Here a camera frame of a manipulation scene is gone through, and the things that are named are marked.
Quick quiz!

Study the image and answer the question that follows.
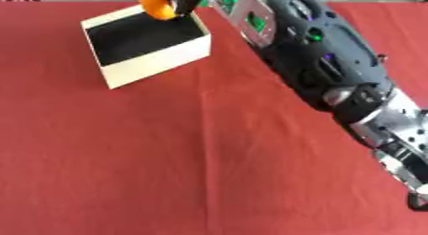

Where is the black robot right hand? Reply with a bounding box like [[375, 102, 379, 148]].
[[167, 0, 207, 16]]

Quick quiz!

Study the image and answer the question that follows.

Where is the tan cardboard box black inside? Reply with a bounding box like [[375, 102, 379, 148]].
[[80, 4, 214, 90]]

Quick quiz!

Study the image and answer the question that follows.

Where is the orange ring toy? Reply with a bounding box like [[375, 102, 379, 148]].
[[137, 0, 181, 21]]

